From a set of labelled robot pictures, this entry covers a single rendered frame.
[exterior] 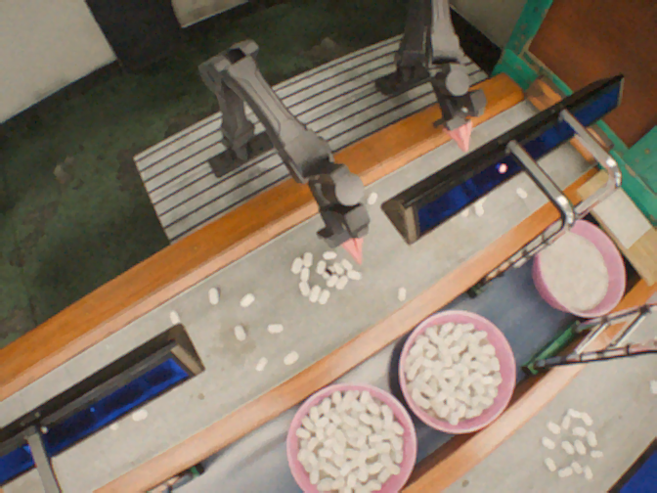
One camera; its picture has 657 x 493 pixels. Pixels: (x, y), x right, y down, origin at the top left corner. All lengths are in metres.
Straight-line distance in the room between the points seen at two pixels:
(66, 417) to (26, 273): 1.71
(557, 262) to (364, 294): 0.53
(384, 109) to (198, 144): 0.59
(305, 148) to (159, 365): 0.44
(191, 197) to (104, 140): 1.35
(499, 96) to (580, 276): 0.59
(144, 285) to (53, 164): 1.66
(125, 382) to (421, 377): 0.60
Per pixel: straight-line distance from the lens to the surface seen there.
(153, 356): 0.51
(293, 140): 0.69
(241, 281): 0.88
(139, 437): 0.94
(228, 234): 0.91
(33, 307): 2.16
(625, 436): 1.11
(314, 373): 0.81
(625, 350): 0.74
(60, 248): 2.17
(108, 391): 0.55
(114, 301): 0.97
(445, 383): 0.87
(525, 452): 0.96
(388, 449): 0.85
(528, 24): 1.27
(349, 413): 0.85
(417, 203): 0.54
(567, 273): 1.07
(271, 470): 0.93
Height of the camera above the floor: 1.57
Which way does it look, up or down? 69 degrees down
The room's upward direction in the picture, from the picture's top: 1 degrees clockwise
